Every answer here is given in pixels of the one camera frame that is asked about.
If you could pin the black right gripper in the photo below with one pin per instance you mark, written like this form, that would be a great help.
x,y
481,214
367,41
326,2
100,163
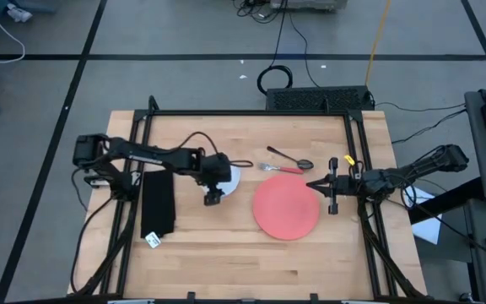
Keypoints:
x,y
344,186

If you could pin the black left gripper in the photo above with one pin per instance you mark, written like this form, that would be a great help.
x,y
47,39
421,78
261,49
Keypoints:
x,y
217,169

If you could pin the white small plate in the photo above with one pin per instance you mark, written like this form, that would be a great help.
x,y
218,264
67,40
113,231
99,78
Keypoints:
x,y
235,179

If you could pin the red round plate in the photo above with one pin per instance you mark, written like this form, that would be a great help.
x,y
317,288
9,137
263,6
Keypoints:
x,y
285,211

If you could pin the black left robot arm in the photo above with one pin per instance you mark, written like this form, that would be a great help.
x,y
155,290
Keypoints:
x,y
142,154

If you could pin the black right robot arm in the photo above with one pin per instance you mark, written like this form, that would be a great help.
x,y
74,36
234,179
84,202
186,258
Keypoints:
x,y
449,158

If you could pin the yellow tag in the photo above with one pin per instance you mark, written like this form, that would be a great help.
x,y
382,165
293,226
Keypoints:
x,y
349,160

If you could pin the black cloth napkin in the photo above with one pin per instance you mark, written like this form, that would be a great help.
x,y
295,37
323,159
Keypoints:
x,y
158,202

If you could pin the white napkin label tag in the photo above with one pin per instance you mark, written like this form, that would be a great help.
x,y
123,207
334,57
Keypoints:
x,y
153,240

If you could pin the black perforated computer case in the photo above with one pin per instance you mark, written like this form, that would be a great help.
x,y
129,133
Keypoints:
x,y
310,99

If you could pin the white paper sheet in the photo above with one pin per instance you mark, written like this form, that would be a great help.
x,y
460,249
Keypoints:
x,y
428,230

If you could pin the black floor beam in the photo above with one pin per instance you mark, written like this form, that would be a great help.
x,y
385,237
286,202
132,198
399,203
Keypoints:
x,y
445,202

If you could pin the silver equipment box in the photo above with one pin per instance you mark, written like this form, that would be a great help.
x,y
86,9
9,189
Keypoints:
x,y
310,4

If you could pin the crumpled white paper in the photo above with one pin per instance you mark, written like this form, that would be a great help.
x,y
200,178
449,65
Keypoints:
x,y
20,14

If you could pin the black aluminium table frame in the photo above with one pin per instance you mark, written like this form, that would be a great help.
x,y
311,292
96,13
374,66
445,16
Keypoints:
x,y
243,112

